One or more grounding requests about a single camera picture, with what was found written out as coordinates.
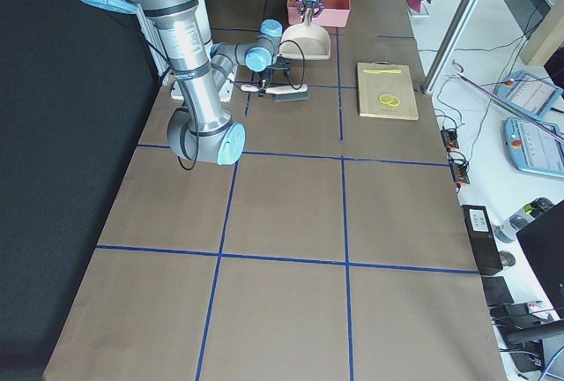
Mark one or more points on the beige hand brush black bristles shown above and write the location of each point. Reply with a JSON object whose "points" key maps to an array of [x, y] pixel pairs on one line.
{"points": [[281, 93]]}

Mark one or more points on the beige plastic dustpan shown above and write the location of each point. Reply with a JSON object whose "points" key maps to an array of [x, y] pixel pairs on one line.
{"points": [[305, 40]]}

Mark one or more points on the pink plastic bin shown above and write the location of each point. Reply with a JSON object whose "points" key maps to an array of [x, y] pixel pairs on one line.
{"points": [[335, 13]]}

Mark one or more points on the green plastic knife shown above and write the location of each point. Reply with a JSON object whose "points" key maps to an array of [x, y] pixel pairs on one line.
{"points": [[383, 71]]}

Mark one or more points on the bamboo cutting board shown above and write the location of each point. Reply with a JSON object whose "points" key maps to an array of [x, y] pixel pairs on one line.
{"points": [[371, 87]]}

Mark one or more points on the upper orange black connector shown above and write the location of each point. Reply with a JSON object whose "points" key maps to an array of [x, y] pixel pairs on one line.
{"points": [[449, 139]]}

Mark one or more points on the orange black connector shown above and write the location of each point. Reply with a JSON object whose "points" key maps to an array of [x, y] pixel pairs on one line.
{"points": [[449, 139], [459, 168]]}

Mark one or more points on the lower orange black connector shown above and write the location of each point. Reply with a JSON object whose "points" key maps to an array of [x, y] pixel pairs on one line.
{"points": [[459, 168]]}

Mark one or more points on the upper blue teach pendant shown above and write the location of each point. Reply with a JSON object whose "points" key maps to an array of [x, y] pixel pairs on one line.
{"points": [[529, 94]]}

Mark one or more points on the blue teach pendant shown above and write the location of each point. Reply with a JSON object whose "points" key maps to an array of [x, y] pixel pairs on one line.
{"points": [[531, 149], [529, 94]]}

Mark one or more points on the lower blue teach pendant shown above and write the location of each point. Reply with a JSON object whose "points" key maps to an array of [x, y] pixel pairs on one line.
{"points": [[531, 149]]}

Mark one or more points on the black rectangular box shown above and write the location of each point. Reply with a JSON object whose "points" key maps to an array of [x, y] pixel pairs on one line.
{"points": [[481, 236]]}

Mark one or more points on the clear plastic bottle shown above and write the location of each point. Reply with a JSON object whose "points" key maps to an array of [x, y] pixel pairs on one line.
{"points": [[506, 231]]}

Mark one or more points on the black laptop corner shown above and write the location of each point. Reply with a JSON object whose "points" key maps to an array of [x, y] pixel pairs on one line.
{"points": [[542, 244]]}

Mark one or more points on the white pedestal column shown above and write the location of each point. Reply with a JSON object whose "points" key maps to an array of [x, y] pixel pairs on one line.
{"points": [[156, 47]]}

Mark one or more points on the aluminium frame post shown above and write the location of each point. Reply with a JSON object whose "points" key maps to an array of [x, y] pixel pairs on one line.
{"points": [[452, 36]]}

